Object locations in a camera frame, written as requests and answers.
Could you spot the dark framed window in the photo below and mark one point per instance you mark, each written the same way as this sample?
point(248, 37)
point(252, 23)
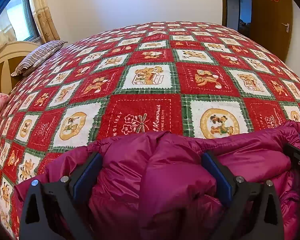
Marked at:
point(22, 17)

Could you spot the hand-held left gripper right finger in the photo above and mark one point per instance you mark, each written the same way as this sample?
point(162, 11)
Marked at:
point(216, 175)

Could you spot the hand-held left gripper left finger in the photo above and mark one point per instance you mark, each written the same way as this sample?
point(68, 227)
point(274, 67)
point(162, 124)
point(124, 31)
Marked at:
point(87, 177)

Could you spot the cream wooden headboard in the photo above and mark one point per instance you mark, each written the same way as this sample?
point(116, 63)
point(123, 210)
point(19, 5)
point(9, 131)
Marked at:
point(0, 65)

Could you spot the narrow yellow patterned curtain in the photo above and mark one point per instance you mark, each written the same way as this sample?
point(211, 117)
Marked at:
point(43, 17)

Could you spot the red bear printed blanket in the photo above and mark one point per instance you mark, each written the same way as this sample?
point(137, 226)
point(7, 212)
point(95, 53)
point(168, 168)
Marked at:
point(145, 115)

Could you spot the striped pillow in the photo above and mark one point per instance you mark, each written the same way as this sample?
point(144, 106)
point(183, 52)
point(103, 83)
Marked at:
point(37, 57)

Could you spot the dark wooden door frame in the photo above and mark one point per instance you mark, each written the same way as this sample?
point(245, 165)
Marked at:
point(224, 2)

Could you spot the brown wooden door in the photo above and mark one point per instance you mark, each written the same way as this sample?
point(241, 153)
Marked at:
point(270, 30)

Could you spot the magenta puffer jacket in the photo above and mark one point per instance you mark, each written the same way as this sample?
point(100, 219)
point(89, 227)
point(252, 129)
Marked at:
point(165, 180)

